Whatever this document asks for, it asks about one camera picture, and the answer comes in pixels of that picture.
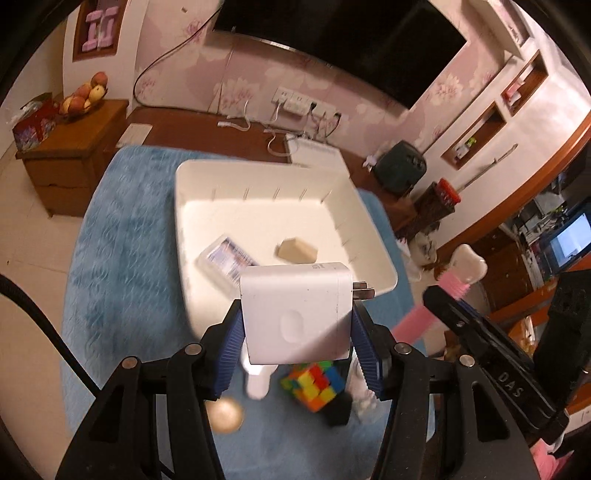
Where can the white plastic bin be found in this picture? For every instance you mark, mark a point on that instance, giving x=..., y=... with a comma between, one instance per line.
x=258, y=217

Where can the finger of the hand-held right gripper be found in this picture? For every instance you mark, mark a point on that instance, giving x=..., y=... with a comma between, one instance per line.
x=461, y=318

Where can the pink box on shelf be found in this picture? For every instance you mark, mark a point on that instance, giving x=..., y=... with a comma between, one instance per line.
x=513, y=90

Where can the colourful puzzle cube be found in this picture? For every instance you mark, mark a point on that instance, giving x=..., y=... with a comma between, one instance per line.
x=314, y=381

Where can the white power adapter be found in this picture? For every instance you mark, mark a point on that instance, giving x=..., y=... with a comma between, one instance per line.
x=295, y=314

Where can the small brown round object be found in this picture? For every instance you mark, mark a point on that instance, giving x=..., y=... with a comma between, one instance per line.
x=225, y=415

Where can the white plastic bag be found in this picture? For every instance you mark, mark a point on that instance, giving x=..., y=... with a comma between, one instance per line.
x=425, y=251

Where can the bowl of fruit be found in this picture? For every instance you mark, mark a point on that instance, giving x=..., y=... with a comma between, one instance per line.
x=83, y=97

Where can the beige wooden block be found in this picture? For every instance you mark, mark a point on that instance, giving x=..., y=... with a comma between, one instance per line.
x=298, y=250

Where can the blue blanket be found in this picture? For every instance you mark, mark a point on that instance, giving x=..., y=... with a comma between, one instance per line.
x=129, y=230

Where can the lit computer screen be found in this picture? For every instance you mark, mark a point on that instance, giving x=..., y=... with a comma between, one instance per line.
x=568, y=237

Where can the white router box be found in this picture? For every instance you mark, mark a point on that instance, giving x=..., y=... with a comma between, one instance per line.
x=316, y=152

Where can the pink dumbbells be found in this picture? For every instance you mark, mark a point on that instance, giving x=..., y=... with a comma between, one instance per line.
x=99, y=27

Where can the red lidded jar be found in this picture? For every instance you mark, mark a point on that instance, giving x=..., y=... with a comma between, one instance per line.
x=449, y=191

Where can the white wall socket strip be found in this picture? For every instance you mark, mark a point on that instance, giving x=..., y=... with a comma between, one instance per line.
x=300, y=99

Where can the wooden side cabinet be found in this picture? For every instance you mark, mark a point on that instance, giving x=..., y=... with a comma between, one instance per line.
x=69, y=157

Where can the red gift box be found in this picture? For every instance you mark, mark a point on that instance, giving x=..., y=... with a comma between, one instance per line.
x=34, y=127

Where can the carved brown stand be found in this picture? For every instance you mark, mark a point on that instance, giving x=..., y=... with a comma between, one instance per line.
x=431, y=212

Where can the black flat television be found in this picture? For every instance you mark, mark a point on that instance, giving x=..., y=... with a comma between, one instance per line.
x=369, y=41

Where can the long metal rod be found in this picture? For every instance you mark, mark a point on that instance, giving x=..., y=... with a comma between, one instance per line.
x=489, y=166

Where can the small shelf items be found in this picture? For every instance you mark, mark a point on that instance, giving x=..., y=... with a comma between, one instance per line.
x=464, y=146

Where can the low wooden television stand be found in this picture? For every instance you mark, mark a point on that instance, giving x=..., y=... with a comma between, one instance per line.
x=184, y=131

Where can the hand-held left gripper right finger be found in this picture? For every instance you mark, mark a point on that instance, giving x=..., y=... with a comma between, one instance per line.
x=367, y=350

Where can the clear card case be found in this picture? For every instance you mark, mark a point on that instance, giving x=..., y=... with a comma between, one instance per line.
x=221, y=258

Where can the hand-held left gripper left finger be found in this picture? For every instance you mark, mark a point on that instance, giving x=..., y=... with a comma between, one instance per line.
x=228, y=350

